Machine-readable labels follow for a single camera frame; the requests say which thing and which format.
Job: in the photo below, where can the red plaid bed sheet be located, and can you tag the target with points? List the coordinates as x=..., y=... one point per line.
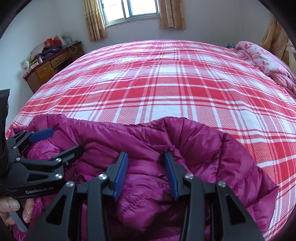
x=232, y=90

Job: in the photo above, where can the pink folded quilt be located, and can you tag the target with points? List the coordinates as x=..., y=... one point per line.
x=268, y=60

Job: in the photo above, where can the side yellow curtain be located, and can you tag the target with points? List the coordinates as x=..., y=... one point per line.
x=275, y=39

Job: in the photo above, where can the left yellow curtain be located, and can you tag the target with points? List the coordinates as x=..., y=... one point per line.
x=94, y=21

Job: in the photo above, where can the wooden headboard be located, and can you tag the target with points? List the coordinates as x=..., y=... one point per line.
x=291, y=55

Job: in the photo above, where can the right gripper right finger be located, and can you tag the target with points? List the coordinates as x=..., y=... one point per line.
x=229, y=219

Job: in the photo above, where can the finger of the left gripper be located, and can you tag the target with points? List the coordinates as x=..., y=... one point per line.
x=21, y=141
x=67, y=157

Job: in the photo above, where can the left hand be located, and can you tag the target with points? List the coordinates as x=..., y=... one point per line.
x=8, y=204

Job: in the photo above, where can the right yellow curtain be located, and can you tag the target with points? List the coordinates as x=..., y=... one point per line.
x=171, y=14

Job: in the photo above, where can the brown wooden desk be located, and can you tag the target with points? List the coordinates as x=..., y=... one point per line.
x=43, y=72

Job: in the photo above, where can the magenta puffer jacket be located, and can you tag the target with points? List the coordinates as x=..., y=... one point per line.
x=146, y=209

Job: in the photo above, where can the clutter pile on desk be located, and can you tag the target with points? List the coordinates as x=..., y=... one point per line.
x=45, y=50

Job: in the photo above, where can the back window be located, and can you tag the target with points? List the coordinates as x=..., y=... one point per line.
x=120, y=11

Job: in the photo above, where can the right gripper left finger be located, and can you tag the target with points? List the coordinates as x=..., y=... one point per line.
x=62, y=220

